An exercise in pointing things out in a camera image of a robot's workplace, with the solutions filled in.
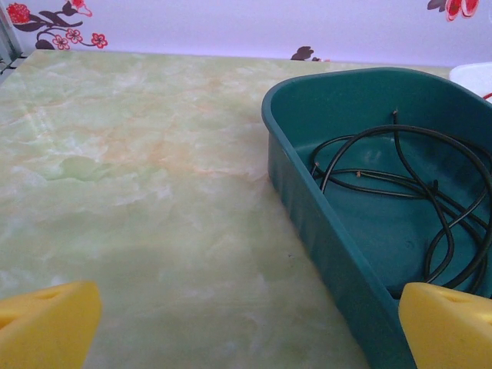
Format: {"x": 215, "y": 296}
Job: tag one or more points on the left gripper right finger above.
{"x": 449, "y": 330}

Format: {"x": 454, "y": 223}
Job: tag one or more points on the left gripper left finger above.
{"x": 46, "y": 326}

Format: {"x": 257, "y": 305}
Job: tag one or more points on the teal plastic bin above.
{"x": 307, "y": 215}

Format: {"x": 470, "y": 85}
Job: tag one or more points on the white plastic bin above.
{"x": 473, "y": 77}

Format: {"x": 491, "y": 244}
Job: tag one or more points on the aluminium frame post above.
{"x": 9, "y": 42}

